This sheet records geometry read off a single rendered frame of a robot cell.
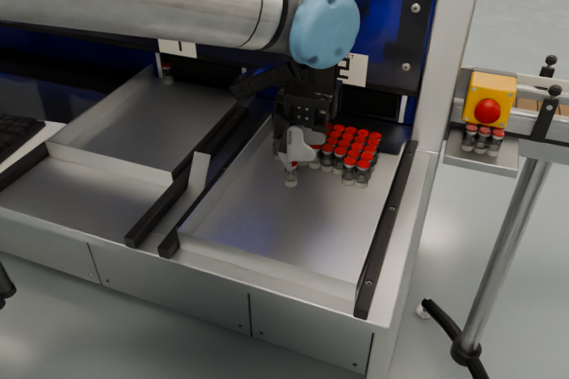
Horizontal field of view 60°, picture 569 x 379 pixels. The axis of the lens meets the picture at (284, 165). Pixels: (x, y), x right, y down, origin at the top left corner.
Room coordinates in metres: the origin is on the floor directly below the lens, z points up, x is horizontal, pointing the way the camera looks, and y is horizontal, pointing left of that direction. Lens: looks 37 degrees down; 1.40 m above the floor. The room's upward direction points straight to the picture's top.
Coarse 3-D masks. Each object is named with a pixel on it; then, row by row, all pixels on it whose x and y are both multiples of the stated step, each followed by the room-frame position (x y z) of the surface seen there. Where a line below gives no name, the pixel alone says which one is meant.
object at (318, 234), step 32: (256, 160) 0.71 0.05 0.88; (384, 160) 0.71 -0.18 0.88; (224, 192) 0.62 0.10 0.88; (256, 192) 0.62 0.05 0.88; (288, 192) 0.62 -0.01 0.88; (320, 192) 0.62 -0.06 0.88; (352, 192) 0.62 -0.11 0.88; (384, 192) 0.62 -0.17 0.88; (192, 224) 0.53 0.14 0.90; (224, 224) 0.54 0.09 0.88; (256, 224) 0.54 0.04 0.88; (288, 224) 0.54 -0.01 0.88; (320, 224) 0.54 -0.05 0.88; (352, 224) 0.54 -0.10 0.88; (224, 256) 0.47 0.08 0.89; (256, 256) 0.45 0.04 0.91; (288, 256) 0.48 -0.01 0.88; (320, 256) 0.48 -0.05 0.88; (352, 256) 0.48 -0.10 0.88; (320, 288) 0.42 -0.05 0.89; (352, 288) 0.40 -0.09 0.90
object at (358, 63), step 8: (352, 56) 0.79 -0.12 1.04; (360, 56) 0.79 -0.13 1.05; (344, 64) 0.80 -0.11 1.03; (352, 64) 0.79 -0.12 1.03; (360, 64) 0.79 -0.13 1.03; (344, 72) 0.80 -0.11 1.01; (352, 72) 0.79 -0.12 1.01; (360, 72) 0.79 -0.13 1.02; (344, 80) 0.80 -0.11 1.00; (352, 80) 0.79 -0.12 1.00; (360, 80) 0.79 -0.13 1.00
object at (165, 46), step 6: (162, 42) 0.93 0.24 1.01; (168, 42) 0.93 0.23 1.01; (174, 42) 0.92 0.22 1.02; (186, 42) 0.91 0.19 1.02; (162, 48) 0.93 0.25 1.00; (168, 48) 0.93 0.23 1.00; (174, 48) 0.92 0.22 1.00; (186, 48) 0.91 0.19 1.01; (192, 48) 0.91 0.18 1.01; (180, 54) 0.92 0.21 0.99; (186, 54) 0.91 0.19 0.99; (192, 54) 0.91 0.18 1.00
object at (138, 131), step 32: (128, 96) 0.94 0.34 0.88; (160, 96) 0.94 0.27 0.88; (192, 96) 0.94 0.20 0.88; (224, 96) 0.94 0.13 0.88; (64, 128) 0.77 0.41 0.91; (96, 128) 0.82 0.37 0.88; (128, 128) 0.82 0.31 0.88; (160, 128) 0.82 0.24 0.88; (192, 128) 0.82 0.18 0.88; (64, 160) 0.71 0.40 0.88; (96, 160) 0.69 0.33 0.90; (128, 160) 0.66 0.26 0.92; (160, 160) 0.71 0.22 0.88
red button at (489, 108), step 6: (480, 102) 0.69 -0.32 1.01; (486, 102) 0.69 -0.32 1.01; (492, 102) 0.68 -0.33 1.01; (474, 108) 0.70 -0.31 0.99; (480, 108) 0.68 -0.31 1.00; (486, 108) 0.68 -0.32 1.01; (492, 108) 0.68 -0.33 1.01; (498, 108) 0.68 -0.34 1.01; (474, 114) 0.69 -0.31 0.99; (480, 114) 0.68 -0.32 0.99; (486, 114) 0.68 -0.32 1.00; (492, 114) 0.67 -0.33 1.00; (498, 114) 0.67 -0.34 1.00; (480, 120) 0.68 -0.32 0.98; (486, 120) 0.68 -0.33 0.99; (492, 120) 0.67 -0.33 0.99
